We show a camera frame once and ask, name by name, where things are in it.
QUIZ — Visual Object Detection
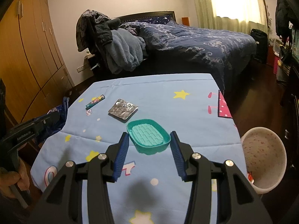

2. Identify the small colourful printed wrapper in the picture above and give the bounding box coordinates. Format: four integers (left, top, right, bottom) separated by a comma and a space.
85, 94, 106, 111

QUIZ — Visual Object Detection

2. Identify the pile of dark clothes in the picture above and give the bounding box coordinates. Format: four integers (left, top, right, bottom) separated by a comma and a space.
77, 9, 122, 52

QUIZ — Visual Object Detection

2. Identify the blue plastic bag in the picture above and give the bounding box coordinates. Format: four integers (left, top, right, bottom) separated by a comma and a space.
38, 97, 70, 143

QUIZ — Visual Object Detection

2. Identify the white speckled waste bin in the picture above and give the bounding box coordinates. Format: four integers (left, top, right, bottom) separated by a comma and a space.
241, 127, 287, 195

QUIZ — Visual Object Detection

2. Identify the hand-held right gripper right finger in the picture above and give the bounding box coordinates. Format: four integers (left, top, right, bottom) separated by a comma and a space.
170, 131, 272, 224

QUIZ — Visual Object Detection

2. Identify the black suitcase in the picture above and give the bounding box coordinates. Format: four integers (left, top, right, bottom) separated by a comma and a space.
250, 29, 269, 64

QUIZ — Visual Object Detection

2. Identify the light blue printed tablecloth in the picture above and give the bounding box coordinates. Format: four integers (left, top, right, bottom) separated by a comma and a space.
30, 73, 248, 224

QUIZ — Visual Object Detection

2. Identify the bed with blue duvet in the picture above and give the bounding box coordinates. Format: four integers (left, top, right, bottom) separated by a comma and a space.
121, 20, 257, 92

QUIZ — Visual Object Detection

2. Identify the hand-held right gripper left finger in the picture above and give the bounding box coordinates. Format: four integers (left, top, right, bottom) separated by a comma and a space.
41, 132, 130, 224

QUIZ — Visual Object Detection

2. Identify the pink storage box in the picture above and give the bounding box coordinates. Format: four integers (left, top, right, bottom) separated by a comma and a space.
273, 56, 284, 75

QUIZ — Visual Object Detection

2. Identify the red storage box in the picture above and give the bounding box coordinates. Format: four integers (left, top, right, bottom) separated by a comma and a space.
266, 45, 275, 67

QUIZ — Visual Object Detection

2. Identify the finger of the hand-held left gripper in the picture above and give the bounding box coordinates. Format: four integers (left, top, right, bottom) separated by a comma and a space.
33, 111, 60, 133

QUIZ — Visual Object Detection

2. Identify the silver blister pack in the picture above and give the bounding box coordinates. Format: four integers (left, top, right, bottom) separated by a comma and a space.
108, 99, 139, 121

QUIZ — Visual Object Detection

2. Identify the person's left hand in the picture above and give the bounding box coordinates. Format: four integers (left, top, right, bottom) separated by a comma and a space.
0, 156, 30, 200

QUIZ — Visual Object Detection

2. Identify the wooden wardrobe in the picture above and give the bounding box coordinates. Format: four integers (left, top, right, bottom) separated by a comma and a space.
0, 0, 75, 127

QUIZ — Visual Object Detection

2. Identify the teal soap dish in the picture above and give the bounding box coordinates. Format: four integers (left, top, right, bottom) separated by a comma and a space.
126, 119, 171, 156

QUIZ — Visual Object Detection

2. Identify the bedside nightstand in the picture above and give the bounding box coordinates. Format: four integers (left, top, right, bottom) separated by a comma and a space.
84, 54, 104, 75

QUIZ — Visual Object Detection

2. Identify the dark wooden headboard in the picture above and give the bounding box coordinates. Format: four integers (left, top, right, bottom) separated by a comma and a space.
112, 10, 177, 25

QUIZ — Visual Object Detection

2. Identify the dark hanging coat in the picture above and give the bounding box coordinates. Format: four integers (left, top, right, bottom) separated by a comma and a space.
275, 0, 299, 39

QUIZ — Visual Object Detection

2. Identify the pale window curtain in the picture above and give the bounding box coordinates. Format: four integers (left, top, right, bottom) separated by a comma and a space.
189, 0, 269, 32

